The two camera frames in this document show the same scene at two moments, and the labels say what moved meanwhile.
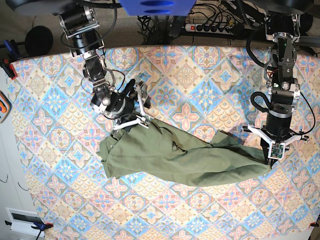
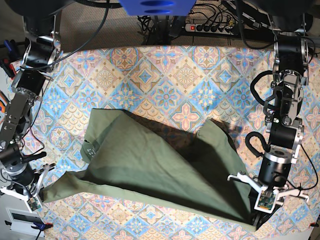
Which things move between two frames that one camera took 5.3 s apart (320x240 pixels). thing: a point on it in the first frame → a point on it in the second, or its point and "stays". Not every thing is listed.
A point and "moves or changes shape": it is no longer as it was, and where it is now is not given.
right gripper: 277,128 → 274,171
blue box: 158,7 stays
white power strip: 208,29 stays
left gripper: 121,107 → 20,172
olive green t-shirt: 151,150 moves or changes shape
